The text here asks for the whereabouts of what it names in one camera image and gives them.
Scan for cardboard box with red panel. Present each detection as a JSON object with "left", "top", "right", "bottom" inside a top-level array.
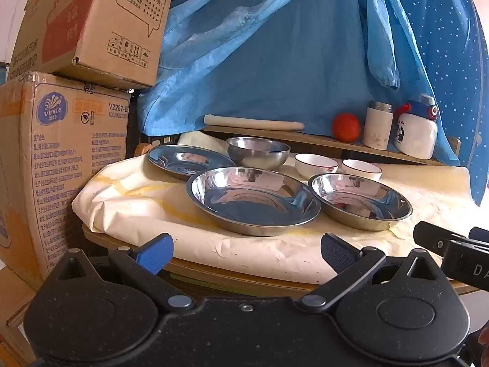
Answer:
[{"left": 8, "top": 0, "right": 180, "bottom": 90}]

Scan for white thermos cup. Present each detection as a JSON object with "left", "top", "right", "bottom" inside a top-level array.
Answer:
[{"left": 362, "top": 100, "right": 394, "bottom": 150}]

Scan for blue striped garment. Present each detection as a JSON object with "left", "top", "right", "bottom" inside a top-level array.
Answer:
[{"left": 137, "top": 0, "right": 421, "bottom": 138}]

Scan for round wooden table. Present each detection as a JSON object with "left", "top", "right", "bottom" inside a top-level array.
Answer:
[{"left": 81, "top": 224, "right": 486, "bottom": 301}]

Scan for plain cardboard box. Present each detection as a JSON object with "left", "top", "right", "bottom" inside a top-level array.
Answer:
[{"left": 0, "top": 265, "right": 50, "bottom": 364}]

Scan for cream rolling pin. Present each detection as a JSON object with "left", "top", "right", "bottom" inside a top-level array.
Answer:
[{"left": 204, "top": 114, "right": 305, "bottom": 132}]

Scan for large printed cardboard box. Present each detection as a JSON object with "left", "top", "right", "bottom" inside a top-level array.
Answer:
[{"left": 0, "top": 71, "right": 131, "bottom": 280}]

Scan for white bottle with blue lid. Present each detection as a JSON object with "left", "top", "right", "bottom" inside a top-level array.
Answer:
[{"left": 393, "top": 94, "right": 439, "bottom": 159}]

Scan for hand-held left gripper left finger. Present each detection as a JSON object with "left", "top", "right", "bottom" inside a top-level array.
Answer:
[{"left": 53, "top": 232, "right": 195, "bottom": 312}]

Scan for cream paper table cover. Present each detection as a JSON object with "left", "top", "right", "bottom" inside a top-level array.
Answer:
[{"left": 72, "top": 132, "right": 489, "bottom": 285}]

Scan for blue polka-dot cloth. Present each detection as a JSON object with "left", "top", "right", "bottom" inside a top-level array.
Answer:
[{"left": 382, "top": 0, "right": 489, "bottom": 207}]

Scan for stainless steel bowl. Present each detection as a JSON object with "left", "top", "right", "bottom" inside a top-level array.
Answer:
[{"left": 226, "top": 137, "right": 292, "bottom": 170}]

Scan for black plastic crate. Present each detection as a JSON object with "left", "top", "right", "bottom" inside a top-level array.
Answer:
[{"left": 128, "top": 88, "right": 184, "bottom": 157}]

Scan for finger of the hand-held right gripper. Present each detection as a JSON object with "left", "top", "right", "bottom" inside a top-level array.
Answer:
[{"left": 413, "top": 221, "right": 474, "bottom": 256}]

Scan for white red-rimmed bowl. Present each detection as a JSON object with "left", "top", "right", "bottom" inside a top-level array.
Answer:
[{"left": 341, "top": 159, "right": 383, "bottom": 182}]

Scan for wooden shelf board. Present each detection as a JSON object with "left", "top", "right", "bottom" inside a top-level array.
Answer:
[{"left": 199, "top": 124, "right": 461, "bottom": 166}]

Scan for red tomato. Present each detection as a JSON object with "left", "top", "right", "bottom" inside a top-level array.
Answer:
[{"left": 332, "top": 113, "right": 361, "bottom": 142}]

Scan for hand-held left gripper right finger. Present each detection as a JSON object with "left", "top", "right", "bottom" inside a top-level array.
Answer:
[{"left": 299, "top": 232, "right": 446, "bottom": 313}]

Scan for white bowl with red label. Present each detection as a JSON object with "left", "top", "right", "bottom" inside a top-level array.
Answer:
[{"left": 294, "top": 153, "right": 339, "bottom": 180}]

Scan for large stainless steel plate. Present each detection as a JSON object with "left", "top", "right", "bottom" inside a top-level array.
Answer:
[{"left": 186, "top": 167, "right": 322, "bottom": 236}]

